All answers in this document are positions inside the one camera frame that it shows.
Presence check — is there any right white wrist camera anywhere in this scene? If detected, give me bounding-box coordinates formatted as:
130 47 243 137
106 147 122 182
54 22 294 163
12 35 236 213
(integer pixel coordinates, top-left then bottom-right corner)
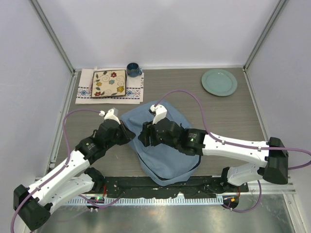
149 104 167 125

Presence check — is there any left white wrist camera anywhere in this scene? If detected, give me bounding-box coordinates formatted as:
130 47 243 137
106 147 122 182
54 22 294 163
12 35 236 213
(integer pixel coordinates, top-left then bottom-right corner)
99 108 121 124

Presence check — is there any dark blue ceramic mug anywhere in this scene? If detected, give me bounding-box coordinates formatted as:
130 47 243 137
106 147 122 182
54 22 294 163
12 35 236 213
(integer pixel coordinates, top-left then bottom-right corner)
126 63 142 78

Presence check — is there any white patterned cloth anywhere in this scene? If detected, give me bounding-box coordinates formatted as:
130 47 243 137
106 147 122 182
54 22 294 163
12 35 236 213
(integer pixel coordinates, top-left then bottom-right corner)
75 68 144 104

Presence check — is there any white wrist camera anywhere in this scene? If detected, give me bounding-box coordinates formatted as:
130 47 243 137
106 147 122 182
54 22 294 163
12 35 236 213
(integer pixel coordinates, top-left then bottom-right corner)
99 108 121 124
149 104 167 125

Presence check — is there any teal round plate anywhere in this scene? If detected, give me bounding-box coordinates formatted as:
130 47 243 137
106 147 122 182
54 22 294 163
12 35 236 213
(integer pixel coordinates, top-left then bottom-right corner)
201 68 238 97

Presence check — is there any blue fabric backpack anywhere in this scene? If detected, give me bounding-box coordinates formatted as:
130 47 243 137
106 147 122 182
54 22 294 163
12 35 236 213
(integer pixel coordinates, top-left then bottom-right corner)
121 101 201 186

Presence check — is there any white slotted cable duct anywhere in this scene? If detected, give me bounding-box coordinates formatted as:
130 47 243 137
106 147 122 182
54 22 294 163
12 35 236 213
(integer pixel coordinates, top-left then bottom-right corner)
64 196 223 206

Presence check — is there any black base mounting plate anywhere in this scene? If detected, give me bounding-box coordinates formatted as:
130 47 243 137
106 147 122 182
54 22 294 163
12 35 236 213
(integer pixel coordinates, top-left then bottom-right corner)
89 176 249 199

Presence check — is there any floral square tile plate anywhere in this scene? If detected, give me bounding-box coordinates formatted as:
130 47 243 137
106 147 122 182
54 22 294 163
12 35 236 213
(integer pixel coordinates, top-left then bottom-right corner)
91 70 126 99

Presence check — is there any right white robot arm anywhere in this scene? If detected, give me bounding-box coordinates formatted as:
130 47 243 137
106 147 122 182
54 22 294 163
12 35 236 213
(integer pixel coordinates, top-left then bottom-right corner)
138 118 289 192

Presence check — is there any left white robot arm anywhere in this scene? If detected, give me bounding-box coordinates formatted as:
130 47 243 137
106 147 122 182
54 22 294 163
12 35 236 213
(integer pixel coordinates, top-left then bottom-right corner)
13 119 136 232

